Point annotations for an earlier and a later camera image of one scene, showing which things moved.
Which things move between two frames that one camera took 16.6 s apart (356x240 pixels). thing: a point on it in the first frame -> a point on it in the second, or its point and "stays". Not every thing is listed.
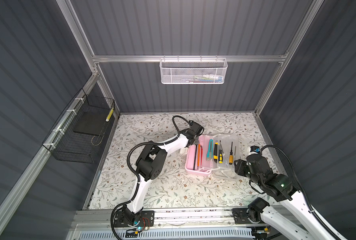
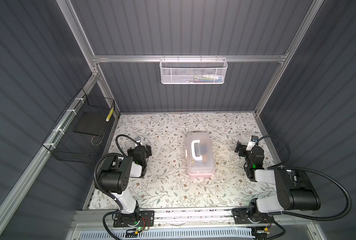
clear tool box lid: (226, 150) -> (199, 152)
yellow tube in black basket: (109, 114) stays
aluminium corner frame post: (86, 46) stays
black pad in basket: (92, 123) stays
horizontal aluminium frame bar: (255, 58) stays
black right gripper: (238, 166) -> (243, 150)
